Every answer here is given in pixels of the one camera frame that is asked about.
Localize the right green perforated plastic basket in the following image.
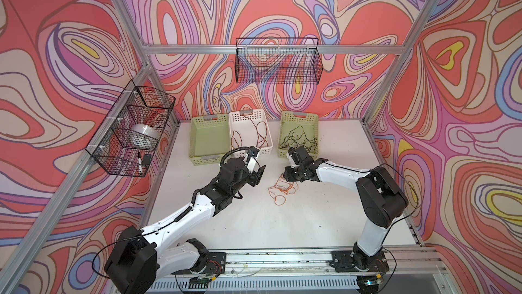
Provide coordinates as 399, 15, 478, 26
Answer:
277, 111, 319, 159

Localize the black cable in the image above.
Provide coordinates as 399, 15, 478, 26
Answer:
281, 124, 317, 152
279, 128, 319, 154

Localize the white perforated plastic basket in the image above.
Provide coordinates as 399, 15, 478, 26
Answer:
228, 109, 273, 156

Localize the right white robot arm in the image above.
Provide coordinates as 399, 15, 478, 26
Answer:
283, 146, 409, 264

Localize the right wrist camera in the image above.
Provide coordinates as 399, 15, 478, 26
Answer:
286, 147, 298, 168

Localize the back black wire wall basket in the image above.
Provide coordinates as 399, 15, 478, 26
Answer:
235, 36, 324, 85

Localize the orange cable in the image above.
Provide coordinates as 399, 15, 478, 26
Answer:
268, 172, 300, 207

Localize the left black wire wall basket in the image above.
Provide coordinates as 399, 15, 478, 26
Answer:
86, 81, 175, 177

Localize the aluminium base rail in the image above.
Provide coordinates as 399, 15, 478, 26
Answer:
109, 246, 449, 291

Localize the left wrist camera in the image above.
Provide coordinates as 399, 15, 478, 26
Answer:
245, 146, 260, 174

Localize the black wire wall basket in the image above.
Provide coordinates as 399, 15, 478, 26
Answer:
86, 81, 175, 177
235, 36, 324, 85

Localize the left green perforated plastic basket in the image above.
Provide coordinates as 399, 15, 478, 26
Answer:
188, 114, 231, 166

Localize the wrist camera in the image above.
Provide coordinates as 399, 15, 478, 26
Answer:
245, 146, 260, 174
286, 147, 298, 168

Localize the red cable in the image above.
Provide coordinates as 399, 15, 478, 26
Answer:
230, 117, 270, 154

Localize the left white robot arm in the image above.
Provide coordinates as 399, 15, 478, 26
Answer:
103, 158, 265, 293

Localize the green perforated plastic basket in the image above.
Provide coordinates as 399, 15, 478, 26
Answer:
188, 114, 231, 166
277, 111, 319, 159

